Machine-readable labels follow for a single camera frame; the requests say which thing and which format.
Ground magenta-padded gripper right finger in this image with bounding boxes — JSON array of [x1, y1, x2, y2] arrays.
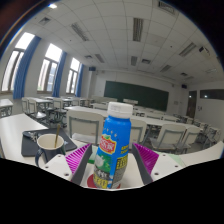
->
[[130, 142, 183, 186]]

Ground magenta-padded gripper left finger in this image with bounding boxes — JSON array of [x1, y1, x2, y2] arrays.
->
[[43, 143, 94, 186]]

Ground blue white-capped drink bottle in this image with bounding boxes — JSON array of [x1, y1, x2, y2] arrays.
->
[[92, 101, 134, 190]]

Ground dark mug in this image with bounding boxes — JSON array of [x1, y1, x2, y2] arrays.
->
[[34, 133, 67, 168]]

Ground stir stick in mug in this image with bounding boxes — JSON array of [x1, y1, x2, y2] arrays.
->
[[53, 123, 62, 149]]

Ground black flat mat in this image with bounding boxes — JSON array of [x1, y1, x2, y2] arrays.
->
[[20, 128, 79, 158]]

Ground bunch of keys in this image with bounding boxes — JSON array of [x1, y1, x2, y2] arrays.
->
[[27, 131, 40, 143]]

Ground classroom chairs and desks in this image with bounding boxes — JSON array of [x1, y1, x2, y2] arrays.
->
[[0, 96, 224, 155]]

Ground dark wooden door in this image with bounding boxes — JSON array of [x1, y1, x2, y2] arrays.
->
[[186, 90, 198, 119]]

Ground dark green blackboard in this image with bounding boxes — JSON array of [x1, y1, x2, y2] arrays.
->
[[103, 80, 170, 113]]

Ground blue curtain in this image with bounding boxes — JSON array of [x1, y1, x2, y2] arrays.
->
[[51, 51, 68, 98], [12, 35, 42, 100], [74, 63, 85, 98]]

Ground ceiling projector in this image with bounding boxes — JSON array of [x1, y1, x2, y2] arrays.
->
[[198, 45, 211, 57]]

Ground ceiling light panels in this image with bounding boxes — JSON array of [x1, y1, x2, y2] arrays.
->
[[37, 0, 218, 82]]

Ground dark high wall window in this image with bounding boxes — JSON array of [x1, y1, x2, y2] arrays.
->
[[199, 88, 224, 101]]

